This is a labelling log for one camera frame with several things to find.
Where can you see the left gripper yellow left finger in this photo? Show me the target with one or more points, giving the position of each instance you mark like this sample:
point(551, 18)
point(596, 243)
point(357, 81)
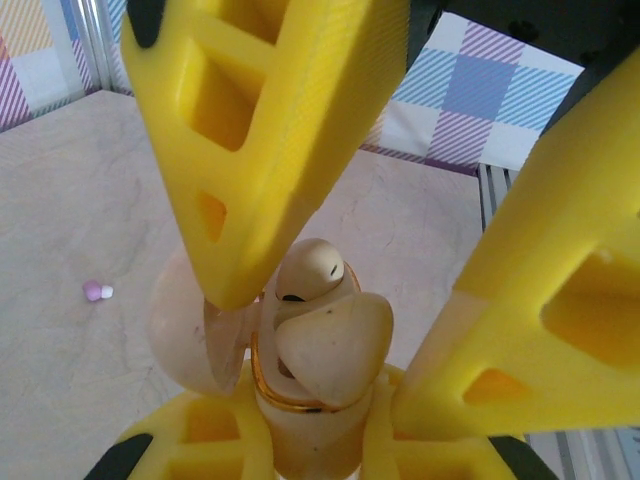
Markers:
point(210, 440)

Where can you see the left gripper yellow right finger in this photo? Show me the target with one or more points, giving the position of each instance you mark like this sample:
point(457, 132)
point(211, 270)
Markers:
point(425, 460)

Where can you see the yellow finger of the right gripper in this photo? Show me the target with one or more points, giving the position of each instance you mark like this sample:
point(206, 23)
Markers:
point(525, 300)
point(300, 125)

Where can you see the beige earbud charging case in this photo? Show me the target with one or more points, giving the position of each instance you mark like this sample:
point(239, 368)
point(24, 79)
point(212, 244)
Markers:
point(185, 330)

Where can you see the beige earbud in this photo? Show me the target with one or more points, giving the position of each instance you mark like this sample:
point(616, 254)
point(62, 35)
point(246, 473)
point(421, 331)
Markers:
point(315, 265)
point(330, 345)

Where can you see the purple earbud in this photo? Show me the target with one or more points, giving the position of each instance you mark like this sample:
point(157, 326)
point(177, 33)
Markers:
point(95, 291)

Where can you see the right aluminium frame post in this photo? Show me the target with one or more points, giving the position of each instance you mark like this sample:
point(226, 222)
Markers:
point(107, 45)

